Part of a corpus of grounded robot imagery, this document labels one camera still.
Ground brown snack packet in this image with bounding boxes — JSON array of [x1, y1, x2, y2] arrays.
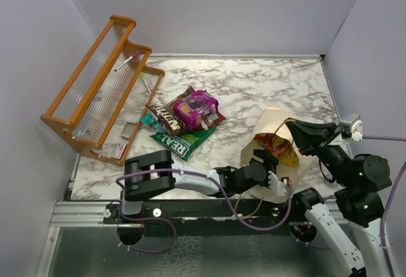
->
[[147, 105, 188, 136]]

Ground green chips bag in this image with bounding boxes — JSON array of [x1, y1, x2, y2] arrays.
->
[[150, 126, 217, 162]]

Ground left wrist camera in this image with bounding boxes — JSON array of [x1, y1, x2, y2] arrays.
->
[[266, 171, 289, 203]]

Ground grey metal box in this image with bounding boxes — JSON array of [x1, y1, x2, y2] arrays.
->
[[121, 122, 136, 140]]

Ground green capped marker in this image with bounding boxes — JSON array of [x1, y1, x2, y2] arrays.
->
[[140, 73, 152, 94]]

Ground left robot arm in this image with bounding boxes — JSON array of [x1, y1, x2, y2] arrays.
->
[[118, 149, 286, 223]]

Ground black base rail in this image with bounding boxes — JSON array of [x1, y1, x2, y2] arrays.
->
[[103, 198, 288, 237]]

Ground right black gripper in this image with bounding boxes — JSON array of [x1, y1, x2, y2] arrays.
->
[[286, 115, 353, 184]]

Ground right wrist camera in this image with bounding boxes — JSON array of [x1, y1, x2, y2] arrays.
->
[[339, 113, 363, 142]]

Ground orange fruit candy bag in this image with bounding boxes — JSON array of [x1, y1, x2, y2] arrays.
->
[[254, 133, 293, 160]]

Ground white paper bag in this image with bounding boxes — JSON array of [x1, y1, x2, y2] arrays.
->
[[240, 106, 315, 204]]

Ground pink capped marker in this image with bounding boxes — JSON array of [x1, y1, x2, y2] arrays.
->
[[114, 50, 140, 72]]

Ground purple candy bag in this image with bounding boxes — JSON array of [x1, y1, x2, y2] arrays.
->
[[173, 89, 219, 131]]

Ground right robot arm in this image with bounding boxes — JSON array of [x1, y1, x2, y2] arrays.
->
[[284, 115, 400, 276]]

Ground teal snack packet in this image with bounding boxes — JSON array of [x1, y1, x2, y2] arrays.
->
[[140, 112, 167, 133]]

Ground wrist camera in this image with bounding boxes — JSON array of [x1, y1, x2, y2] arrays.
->
[[266, 171, 289, 203], [339, 113, 363, 142]]

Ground yellow snack packet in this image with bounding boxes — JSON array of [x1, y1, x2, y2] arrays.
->
[[280, 149, 299, 168]]

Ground orange wooden rack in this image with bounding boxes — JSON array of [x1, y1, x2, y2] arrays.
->
[[41, 15, 165, 166]]

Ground red chips bag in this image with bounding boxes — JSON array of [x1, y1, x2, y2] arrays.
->
[[179, 86, 226, 130]]

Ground red white small box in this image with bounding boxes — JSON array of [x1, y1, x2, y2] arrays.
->
[[111, 143, 127, 160]]

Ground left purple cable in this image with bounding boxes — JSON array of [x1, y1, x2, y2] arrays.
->
[[115, 169, 293, 231]]

